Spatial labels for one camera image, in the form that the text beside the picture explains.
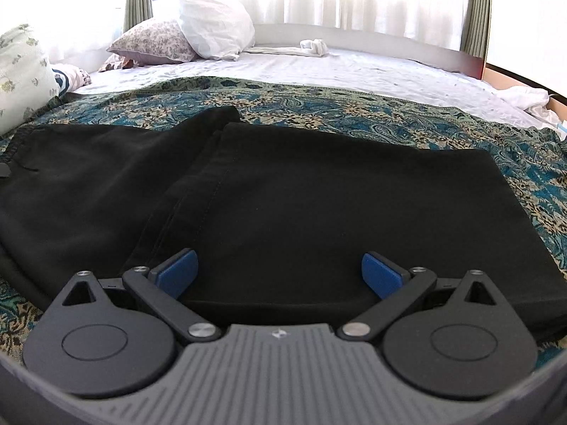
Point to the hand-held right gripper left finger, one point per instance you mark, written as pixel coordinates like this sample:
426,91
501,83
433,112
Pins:
181,271

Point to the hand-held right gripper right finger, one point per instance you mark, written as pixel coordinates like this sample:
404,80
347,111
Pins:
378,274

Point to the black pants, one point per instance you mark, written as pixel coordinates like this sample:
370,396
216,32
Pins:
310,195

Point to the blue paisley blanket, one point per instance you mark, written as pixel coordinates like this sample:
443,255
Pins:
354,106

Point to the white bed sheet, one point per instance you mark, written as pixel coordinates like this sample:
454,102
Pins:
354,71

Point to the pink patterned cloth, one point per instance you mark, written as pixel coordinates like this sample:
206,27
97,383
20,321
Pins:
73,77

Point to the purple floral pillow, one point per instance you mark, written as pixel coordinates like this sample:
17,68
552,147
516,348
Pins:
150,44

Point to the grey bed headboard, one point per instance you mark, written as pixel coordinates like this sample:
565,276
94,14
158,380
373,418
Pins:
398,46

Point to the crumpled white cloth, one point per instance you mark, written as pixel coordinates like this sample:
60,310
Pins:
527,97

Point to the small white cloth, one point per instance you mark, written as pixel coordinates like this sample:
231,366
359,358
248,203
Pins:
305,48

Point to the white pillow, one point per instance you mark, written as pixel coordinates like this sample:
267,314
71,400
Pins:
217,26

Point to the white floral duvet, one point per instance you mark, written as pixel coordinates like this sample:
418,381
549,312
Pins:
22,79

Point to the wooden bed frame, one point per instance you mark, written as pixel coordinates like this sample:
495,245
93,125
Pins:
514,77

